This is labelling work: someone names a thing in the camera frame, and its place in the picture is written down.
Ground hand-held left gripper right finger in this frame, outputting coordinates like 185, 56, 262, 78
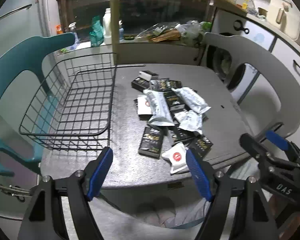
185, 149, 278, 240

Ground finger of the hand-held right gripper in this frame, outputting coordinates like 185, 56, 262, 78
239, 133, 274, 167
266, 130, 300, 165

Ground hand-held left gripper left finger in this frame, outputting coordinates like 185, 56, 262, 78
17, 146, 114, 240

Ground pile of black tissue packs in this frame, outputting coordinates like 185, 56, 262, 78
131, 70, 214, 159

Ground black wire basket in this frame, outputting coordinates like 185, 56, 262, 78
19, 52, 117, 152

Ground white kitchen cabinets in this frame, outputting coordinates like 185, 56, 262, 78
240, 12, 300, 140

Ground grey plastic chair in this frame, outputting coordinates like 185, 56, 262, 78
204, 32, 300, 140

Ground white washing machine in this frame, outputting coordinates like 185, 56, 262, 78
206, 7, 263, 105

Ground cream air fryer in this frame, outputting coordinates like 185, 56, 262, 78
266, 0, 300, 40

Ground white green plastic bag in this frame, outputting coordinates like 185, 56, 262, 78
176, 20, 213, 47

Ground clear spray bottle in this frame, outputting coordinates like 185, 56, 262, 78
68, 22, 81, 50

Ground teal plastic chair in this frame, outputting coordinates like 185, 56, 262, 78
0, 32, 78, 178

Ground white detergent bottle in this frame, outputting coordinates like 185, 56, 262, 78
102, 8, 112, 45

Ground pale refrigerator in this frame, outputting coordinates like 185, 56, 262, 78
0, 0, 63, 155

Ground black ring hook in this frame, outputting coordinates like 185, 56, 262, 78
234, 20, 250, 34

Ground dark window wooden frame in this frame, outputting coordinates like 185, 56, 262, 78
50, 0, 215, 43

